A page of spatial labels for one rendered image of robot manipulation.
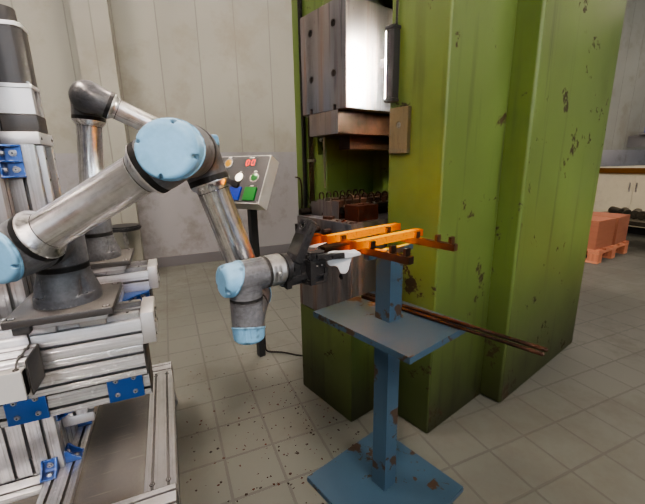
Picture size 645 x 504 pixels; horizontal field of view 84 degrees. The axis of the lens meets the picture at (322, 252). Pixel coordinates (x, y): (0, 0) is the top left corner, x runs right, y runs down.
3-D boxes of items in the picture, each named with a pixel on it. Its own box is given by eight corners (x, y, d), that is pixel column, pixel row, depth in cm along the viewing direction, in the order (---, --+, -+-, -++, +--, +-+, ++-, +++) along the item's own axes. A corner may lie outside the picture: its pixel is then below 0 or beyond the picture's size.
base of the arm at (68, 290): (24, 314, 85) (15, 274, 83) (43, 294, 99) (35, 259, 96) (98, 304, 91) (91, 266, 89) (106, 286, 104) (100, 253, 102)
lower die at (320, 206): (338, 219, 157) (338, 199, 155) (311, 214, 173) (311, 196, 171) (401, 210, 182) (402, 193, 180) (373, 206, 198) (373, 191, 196)
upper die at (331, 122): (338, 133, 149) (337, 109, 147) (309, 137, 164) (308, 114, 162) (404, 136, 174) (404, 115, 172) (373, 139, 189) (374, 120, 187)
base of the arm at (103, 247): (71, 264, 130) (66, 236, 127) (80, 254, 143) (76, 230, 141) (119, 259, 135) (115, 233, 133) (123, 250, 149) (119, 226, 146)
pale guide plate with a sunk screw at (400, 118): (406, 152, 138) (408, 105, 134) (388, 153, 145) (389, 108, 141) (409, 152, 139) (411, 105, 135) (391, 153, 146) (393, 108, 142)
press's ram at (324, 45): (361, 104, 136) (362, -17, 127) (302, 116, 166) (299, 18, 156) (428, 112, 161) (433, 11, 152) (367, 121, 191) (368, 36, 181)
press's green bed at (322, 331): (351, 422, 165) (351, 328, 153) (303, 384, 194) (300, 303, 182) (426, 377, 198) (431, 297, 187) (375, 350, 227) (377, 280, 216)
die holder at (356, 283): (351, 328, 153) (351, 224, 143) (300, 302, 182) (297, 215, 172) (431, 296, 187) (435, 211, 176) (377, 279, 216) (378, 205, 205)
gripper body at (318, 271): (312, 274, 98) (274, 284, 91) (311, 243, 96) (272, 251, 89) (330, 281, 92) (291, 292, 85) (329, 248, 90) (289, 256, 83)
